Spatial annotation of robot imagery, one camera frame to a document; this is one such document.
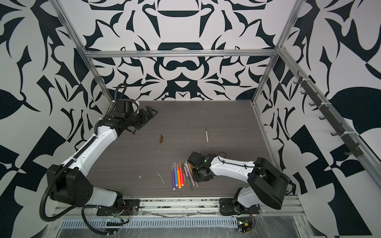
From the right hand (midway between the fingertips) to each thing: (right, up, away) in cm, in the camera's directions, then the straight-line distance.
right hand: (196, 177), depth 84 cm
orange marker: (-9, -1, -1) cm, 9 cm away
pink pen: (-3, +2, +1) cm, 4 cm away
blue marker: (-11, +1, 0) cm, 11 cm away
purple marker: (-13, 0, -1) cm, 13 cm away
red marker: (-8, +1, +1) cm, 8 cm away
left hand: (-24, +36, -2) cm, 43 cm away
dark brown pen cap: (-22, +20, +15) cm, 34 cm away
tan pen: (-3, +4, +3) cm, 6 cm away
